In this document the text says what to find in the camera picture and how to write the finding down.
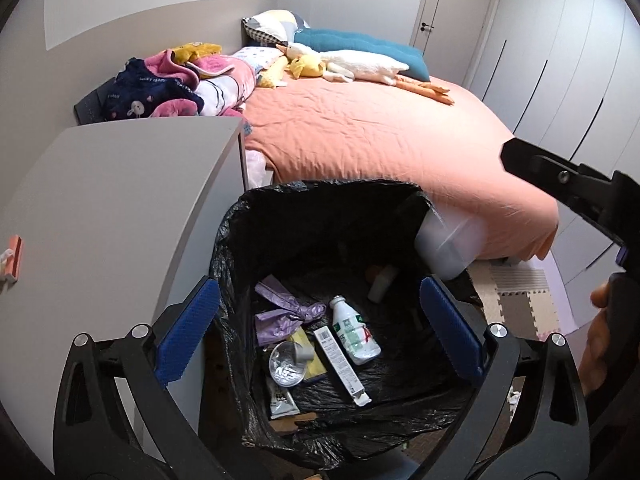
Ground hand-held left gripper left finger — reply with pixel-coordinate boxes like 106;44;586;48
52;276;261;480

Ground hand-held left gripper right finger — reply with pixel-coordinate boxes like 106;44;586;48
419;275;592;480

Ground translucent white container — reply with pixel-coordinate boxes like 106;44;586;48
414;210;488;281

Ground black-lined trash bin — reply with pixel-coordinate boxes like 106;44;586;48
209;179;488;461

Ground purple plastic bag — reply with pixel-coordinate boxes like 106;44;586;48
254;281;328;347

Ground white plastic drink bottle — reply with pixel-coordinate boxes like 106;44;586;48
328;296;382;366

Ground clear plastic cup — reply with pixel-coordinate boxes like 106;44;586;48
269;342;308;387

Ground white long carton box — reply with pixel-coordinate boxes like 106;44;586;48
314;325;372;407

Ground yellow wrapper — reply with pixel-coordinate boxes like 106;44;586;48
292;329;328;383

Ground person's right hand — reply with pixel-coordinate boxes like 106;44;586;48
579;280;613;397

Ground foam puzzle floor mats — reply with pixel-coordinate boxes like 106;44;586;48
470;260;563;341

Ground small white bottle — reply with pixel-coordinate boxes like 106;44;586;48
367;265;400;303

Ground white wardrobe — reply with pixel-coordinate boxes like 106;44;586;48
462;0;640;286

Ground silver packet with black print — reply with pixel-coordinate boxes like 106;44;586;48
265;377;301;421

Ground bed with orange sheet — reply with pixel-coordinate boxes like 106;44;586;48
241;72;560;263

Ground beige room door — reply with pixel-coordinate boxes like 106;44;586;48
410;0;506;56

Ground white goose plush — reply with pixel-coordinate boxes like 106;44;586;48
276;41;456;107

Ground teal pillow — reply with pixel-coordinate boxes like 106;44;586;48
292;27;431;83

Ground navy printed blanket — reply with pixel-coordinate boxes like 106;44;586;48
102;57;206;122

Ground pink and white blanket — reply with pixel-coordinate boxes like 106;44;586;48
145;49;258;118

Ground yellow duck plush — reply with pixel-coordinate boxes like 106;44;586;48
289;55;326;80

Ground yellow plush toy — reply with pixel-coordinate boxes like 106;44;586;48
256;55;291;90

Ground yellow plush cloth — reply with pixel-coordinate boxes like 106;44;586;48
171;41;223;66

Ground white dotted pillow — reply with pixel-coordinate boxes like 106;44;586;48
232;46;281;73

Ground patchwork checkered pillow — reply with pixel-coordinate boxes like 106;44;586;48
241;9;311;46

